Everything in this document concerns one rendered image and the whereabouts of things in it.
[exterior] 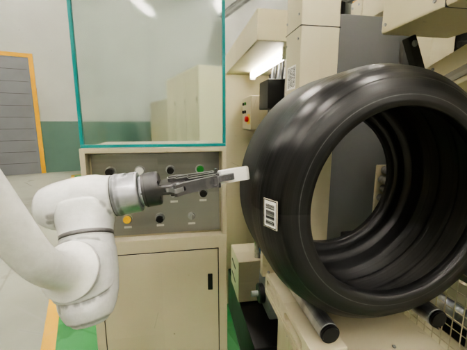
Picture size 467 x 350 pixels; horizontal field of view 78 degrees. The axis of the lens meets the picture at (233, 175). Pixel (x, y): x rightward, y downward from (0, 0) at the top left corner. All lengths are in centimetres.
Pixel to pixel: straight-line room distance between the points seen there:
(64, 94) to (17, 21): 192
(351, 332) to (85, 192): 76
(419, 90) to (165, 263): 104
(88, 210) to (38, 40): 907
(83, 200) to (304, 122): 45
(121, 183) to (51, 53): 897
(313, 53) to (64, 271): 86
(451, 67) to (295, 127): 60
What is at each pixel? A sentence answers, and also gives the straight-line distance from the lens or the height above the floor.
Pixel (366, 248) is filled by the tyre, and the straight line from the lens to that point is 105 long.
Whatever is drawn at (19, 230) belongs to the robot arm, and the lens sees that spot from 46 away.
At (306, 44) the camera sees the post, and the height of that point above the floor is 160.
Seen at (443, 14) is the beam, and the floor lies 164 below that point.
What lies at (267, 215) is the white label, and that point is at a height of 118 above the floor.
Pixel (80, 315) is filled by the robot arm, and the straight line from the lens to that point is 61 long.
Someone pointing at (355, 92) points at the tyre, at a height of 142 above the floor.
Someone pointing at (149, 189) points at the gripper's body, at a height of 123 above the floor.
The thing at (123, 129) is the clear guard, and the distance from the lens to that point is 119.
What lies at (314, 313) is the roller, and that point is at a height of 92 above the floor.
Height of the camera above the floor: 136
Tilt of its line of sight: 10 degrees down
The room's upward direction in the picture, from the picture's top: straight up
